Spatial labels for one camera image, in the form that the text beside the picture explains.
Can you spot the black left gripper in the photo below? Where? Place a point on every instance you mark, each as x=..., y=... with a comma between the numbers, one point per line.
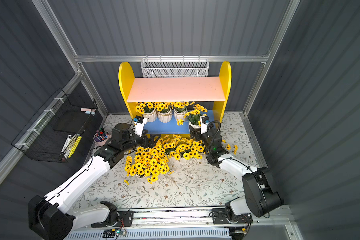
x=148, y=141

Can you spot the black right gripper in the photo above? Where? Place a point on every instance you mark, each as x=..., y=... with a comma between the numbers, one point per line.
x=196, y=135

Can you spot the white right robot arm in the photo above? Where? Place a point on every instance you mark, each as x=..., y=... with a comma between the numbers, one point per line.
x=261, y=194

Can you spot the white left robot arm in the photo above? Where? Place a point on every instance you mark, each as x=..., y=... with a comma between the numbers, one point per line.
x=51, y=216

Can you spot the sunflower pot back row right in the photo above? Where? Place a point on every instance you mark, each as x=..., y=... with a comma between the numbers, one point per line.
x=180, y=109

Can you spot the sunflower pot row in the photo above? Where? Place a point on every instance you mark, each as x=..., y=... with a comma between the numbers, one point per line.
x=147, y=110
x=180, y=109
x=164, y=111

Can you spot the sunflower pot back row middle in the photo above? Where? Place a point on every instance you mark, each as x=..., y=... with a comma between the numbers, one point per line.
x=164, y=111

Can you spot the sunflower pot back row left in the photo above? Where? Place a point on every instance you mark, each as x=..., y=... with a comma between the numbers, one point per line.
x=147, y=110

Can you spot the yellow wooden shelf unit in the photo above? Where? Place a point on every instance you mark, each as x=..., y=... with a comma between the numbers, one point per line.
x=188, y=89

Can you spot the pink metal marker bucket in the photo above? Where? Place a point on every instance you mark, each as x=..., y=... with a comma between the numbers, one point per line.
x=101, y=136

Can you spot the pink and blue sticky notes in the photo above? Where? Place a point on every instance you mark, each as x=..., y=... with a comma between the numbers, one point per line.
x=88, y=111

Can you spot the yellow book in basket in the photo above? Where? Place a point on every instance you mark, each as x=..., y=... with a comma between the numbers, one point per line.
x=73, y=143

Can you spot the white marker in basket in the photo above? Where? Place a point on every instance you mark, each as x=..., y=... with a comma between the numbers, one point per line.
x=67, y=141

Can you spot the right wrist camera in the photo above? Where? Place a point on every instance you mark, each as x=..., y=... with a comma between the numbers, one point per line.
x=204, y=122

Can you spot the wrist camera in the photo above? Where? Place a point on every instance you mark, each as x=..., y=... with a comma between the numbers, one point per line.
x=139, y=123
x=204, y=122

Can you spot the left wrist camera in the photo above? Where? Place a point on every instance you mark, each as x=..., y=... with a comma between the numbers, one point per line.
x=139, y=123

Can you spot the white wire wall basket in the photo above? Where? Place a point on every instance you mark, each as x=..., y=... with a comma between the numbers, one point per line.
x=174, y=69

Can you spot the black wire wall basket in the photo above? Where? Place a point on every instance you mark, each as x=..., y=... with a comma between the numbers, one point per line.
x=44, y=139

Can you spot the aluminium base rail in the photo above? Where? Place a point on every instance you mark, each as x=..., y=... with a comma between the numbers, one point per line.
x=187, y=218

